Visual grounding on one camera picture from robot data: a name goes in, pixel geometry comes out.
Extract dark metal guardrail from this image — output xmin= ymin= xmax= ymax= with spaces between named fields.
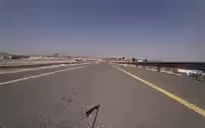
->
xmin=111 ymin=60 xmax=205 ymax=73

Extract robot's own part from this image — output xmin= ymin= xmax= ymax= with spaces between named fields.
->
xmin=85 ymin=104 xmax=102 ymax=128

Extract grey asphalt road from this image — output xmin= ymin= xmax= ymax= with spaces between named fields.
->
xmin=0 ymin=61 xmax=205 ymax=128

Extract white painted line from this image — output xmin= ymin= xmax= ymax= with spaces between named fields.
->
xmin=0 ymin=62 xmax=92 ymax=89

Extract distant low buildings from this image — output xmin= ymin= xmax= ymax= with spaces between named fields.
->
xmin=113 ymin=56 xmax=150 ymax=64

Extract yellow painted line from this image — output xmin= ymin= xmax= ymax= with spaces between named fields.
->
xmin=110 ymin=63 xmax=205 ymax=123

